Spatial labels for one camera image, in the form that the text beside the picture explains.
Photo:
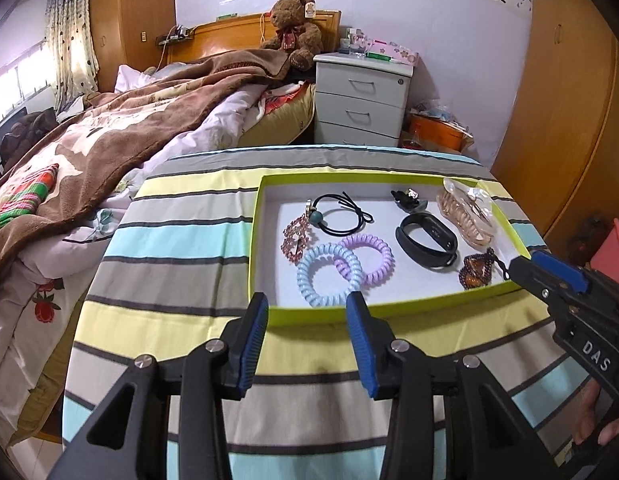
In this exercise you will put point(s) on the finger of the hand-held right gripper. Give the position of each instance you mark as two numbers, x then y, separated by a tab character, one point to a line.
562	272
532	280

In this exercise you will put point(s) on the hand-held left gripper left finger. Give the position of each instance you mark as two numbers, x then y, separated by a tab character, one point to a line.
254	340

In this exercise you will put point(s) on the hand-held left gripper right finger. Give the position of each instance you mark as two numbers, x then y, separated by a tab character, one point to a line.
360	345

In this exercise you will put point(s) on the brown amber hair clip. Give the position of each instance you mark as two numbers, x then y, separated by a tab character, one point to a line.
477	272

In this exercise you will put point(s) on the clear pink claw clip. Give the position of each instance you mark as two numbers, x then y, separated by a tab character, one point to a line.
464	220

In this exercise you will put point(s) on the pink rhinestone hair clip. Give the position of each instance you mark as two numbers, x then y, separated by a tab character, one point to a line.
294	240

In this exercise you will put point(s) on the black fitness wristband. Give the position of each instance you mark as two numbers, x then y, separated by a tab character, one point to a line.
432	225

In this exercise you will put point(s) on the green cardboard tray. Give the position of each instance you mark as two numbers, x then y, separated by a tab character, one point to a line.
374	210

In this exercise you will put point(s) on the black bow hair clip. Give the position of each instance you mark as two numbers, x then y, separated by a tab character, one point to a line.
407	200

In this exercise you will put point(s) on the person's right hand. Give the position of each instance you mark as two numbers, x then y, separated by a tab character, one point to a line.
592	415

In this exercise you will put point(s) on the pink plastic bin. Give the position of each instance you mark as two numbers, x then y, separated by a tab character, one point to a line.
612	255

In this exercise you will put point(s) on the striped tablecloth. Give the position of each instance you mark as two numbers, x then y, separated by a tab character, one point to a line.
189	270

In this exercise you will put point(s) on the wide wooden wardrobe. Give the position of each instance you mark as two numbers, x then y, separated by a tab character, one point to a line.
564	125

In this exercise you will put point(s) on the orange storage box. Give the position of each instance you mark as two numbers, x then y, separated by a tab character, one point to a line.
434	135

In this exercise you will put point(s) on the yellow pillow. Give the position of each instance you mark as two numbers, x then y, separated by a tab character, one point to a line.
279	125

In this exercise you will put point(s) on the brown plush blanket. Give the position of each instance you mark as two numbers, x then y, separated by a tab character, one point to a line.
139	135

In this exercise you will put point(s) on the white drawer nightstand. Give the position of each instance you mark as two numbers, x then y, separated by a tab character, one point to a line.
359	105

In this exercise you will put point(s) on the pink floral box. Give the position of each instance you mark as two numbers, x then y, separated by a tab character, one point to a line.
394	52

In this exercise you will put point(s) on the red green checked cushion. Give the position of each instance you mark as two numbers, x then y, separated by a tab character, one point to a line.
24	197

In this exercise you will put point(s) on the wooden headboard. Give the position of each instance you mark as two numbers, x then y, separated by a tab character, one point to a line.
224	35

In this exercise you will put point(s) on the brown teddy bear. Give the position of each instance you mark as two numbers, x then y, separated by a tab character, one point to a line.
292	30

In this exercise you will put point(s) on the power strip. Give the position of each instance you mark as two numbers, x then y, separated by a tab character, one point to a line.
175	37

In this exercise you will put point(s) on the tall wooden wardrobe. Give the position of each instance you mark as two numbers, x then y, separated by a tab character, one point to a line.
134	20

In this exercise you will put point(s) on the patterned curtain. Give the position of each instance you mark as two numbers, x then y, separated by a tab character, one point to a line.
72	45

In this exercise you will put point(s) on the window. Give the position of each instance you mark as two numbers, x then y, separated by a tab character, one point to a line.
19	80

